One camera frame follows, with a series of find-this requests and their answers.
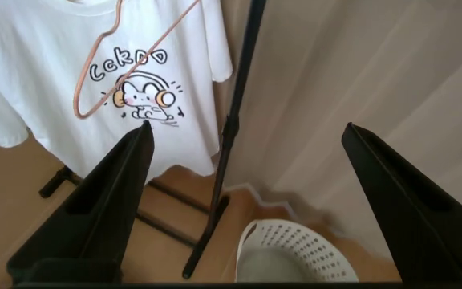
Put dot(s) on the white laundry basket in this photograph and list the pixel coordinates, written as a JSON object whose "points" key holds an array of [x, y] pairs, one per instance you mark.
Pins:
{"points": [[295, 245]]}

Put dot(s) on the pink clothes hanger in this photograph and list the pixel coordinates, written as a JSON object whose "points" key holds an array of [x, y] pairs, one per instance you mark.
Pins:
{"points": [[147, 55]]}

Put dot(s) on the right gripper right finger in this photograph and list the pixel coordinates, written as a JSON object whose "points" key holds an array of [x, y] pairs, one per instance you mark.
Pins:
{"points": [[427, 233]]}

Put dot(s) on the white printed t-shirt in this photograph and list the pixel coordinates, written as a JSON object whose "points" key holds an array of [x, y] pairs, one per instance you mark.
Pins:
{"points": [[34, 60]]}

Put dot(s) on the black clothes rack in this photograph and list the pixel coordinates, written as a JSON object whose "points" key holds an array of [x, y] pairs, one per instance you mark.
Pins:
{"points": [[235, 100]]}

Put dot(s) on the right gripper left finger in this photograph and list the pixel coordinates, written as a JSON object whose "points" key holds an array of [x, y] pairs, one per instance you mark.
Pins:
{"points": [[94, 225]]}

